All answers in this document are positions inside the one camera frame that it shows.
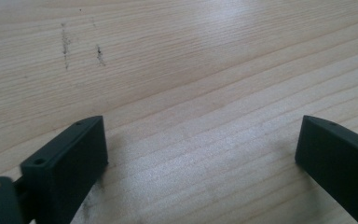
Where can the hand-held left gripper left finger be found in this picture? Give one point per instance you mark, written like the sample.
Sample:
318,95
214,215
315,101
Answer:
65,168

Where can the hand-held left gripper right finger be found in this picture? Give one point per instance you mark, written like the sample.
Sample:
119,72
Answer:
338,158

